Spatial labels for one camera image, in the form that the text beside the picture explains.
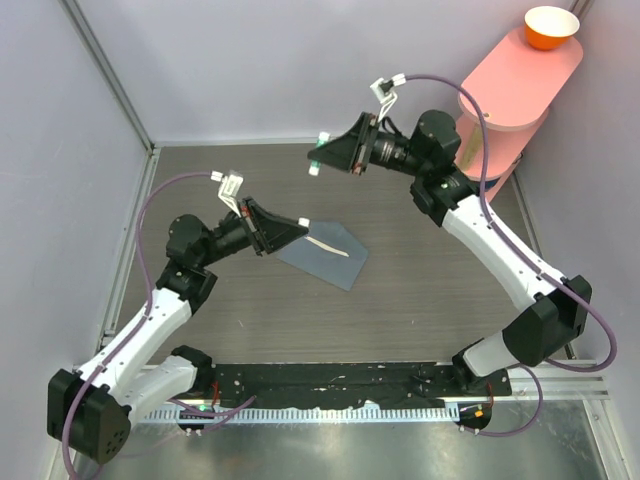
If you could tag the white glue stick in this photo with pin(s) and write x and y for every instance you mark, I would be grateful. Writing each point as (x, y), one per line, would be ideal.
(315, 164)

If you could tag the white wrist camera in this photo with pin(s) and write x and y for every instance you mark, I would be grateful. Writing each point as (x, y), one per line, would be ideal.
(229, 186)
(385, 92)

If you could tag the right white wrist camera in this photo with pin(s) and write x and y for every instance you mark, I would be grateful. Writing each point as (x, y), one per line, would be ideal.
(385, 92)

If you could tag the blue grey envelope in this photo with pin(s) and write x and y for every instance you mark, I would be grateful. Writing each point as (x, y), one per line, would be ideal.
(336, 270)

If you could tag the white slotted cable duct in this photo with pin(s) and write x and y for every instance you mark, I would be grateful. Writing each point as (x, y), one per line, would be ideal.
(369, 413)

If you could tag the orange bowl white inside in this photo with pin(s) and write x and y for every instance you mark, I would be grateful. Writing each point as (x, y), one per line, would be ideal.
(548, 27)

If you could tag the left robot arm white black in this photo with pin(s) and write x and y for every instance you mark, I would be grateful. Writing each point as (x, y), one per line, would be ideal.
(93, 409)

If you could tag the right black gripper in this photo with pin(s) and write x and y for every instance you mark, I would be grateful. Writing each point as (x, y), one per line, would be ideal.
(365, 145)

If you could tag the beige letter paper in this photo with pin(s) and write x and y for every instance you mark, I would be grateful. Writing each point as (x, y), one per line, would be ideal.
(327, 247)

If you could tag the aluminium frame rail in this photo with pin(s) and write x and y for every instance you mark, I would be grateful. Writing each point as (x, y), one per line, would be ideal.
(86, 34)

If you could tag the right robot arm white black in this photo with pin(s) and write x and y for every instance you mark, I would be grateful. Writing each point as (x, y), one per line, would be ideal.
(549, 316)

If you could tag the pink three tier shelf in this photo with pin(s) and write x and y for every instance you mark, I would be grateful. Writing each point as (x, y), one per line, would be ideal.
(514, 86)

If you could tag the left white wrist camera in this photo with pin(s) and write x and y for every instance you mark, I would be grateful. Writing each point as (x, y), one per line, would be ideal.
(229, 186)

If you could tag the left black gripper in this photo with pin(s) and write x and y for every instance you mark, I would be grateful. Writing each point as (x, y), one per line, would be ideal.
(254, 226)

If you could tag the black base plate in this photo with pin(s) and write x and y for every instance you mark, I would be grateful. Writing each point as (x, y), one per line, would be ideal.
(338, 386)

